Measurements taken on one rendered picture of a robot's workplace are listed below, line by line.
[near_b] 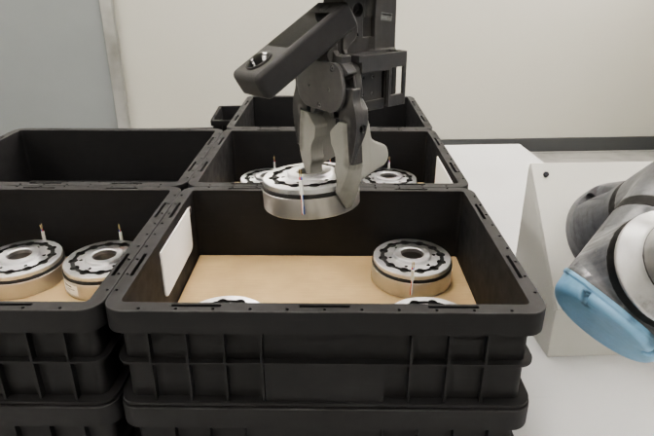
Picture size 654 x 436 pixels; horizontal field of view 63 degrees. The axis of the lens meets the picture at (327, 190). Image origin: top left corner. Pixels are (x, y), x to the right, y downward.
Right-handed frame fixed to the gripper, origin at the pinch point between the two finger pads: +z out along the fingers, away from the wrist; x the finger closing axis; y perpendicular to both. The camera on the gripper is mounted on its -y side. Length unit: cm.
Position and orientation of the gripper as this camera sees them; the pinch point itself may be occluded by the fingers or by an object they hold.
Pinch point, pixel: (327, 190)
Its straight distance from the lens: 55.3
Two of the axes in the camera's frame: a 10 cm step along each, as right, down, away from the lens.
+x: -6.1, -2.9, 7.3
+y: 7.9, -2.3, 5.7
